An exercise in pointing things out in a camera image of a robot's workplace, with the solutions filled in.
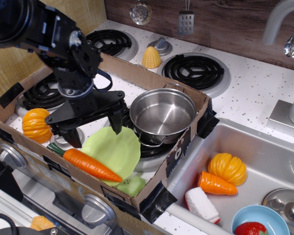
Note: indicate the silver stove knob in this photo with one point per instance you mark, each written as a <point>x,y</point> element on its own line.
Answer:
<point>58,143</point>
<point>162,46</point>

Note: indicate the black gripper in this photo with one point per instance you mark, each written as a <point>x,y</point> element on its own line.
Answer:
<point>76,112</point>

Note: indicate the orange toy pumpkin in sink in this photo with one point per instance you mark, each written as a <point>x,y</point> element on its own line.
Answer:
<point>229,168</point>

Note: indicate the hanging metal strainer ladle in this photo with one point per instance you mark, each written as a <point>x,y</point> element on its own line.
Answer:
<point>141,12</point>

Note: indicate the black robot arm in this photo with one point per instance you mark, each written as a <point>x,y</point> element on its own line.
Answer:
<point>58,42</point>

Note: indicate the hanging metal spatula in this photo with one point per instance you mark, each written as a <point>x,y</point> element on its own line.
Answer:
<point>185,24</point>

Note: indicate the silver front panel knob left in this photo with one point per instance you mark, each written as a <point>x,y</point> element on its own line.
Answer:
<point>12,157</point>

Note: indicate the silver front panel knob right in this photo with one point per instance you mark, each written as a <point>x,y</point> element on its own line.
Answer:
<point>95,211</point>

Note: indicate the white red toy cheese wedge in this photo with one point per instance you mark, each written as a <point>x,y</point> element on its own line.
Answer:
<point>198,203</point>

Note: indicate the light green plastic plate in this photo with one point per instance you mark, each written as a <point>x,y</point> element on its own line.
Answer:
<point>97,145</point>

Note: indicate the silver faucet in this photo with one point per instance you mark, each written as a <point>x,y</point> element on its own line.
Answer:
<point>282,116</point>

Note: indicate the silver sink basin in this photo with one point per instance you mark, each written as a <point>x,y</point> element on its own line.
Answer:
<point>269,162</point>

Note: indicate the black burner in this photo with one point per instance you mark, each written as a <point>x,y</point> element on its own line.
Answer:
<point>149,151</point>
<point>44,94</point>
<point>114,43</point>
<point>200,71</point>

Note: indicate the front right black burner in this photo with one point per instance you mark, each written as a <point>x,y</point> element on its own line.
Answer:
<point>149,151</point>

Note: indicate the green toy vegetable under plate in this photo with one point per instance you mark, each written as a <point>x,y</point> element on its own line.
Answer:
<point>132,186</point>

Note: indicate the yellow toy corn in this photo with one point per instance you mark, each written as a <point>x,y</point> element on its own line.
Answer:
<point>151,58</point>

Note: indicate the silver sink drain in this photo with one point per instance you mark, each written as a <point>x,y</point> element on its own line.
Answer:
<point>282,201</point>

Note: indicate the back left black burner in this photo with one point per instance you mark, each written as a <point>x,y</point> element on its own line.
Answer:
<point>114,43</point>

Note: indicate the orange toy carrot piece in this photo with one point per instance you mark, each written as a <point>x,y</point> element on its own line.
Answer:
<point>212,184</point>

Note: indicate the silver stove knob lower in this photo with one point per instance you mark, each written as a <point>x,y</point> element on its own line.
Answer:
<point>58,143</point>

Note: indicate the silver stove knob back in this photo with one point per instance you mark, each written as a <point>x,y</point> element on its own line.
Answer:
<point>162,46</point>

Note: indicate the orange toy pumpkin in fence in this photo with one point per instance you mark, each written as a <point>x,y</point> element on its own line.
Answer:
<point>34,126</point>

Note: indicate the silver panel knob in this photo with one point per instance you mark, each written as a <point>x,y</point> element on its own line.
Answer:
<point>95,211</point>
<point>12,157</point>

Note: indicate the light blue bowl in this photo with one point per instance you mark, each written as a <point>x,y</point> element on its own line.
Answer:
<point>268,218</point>

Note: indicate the red toy strawberry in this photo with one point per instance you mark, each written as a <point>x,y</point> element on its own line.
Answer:
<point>251,228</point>

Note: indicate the back right black burner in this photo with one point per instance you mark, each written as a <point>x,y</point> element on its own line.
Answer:
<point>200,71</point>

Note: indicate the stainless steel pot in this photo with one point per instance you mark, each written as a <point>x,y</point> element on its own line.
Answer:
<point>161,116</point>

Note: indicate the front left black burner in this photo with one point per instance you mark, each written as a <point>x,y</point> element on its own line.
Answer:
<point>44,94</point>

